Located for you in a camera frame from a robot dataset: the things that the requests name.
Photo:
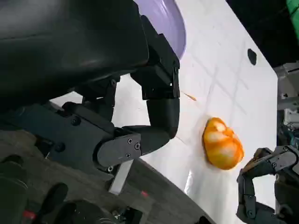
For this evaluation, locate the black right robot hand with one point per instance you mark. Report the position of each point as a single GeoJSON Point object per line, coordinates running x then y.
{"type": "Point", "coordinates": [268, 163]}

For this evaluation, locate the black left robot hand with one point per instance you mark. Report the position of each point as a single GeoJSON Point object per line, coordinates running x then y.
{"type": "Point", "coordinates": [70, 35]}

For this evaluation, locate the orange white toy bread roll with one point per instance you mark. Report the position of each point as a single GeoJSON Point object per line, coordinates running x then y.
{"type": "Point", "coordinates": [222, 149]}

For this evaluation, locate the grey workshop machine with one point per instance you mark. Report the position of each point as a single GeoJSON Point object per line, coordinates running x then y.
{"type": "Point", "coordinates": [288, 105]}

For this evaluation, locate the lilac plate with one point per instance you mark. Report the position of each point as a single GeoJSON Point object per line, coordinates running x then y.
{"type": "Point", "coordinates": [167, 21]}

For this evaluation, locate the white table leg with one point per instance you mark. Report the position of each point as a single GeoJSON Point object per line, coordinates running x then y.
{"type": "Point", "coordinates": [120, 178]}

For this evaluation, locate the green workshop object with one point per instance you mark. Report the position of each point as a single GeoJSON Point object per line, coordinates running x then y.
{"type": "Point", "coordinates": [294, 10]}

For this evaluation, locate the black equipment with red marks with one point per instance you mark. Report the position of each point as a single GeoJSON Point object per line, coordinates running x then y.
{"type": "Point", "coordinates": [30, 193]}

